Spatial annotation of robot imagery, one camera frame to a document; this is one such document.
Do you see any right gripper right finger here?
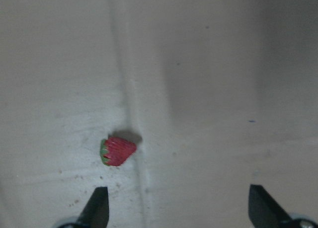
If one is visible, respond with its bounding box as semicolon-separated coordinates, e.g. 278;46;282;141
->
248;184;318;228

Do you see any strawberry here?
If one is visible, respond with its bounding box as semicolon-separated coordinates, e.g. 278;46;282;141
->
99;137;137;166

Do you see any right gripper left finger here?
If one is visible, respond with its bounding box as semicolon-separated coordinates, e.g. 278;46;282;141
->
59;187;109;228

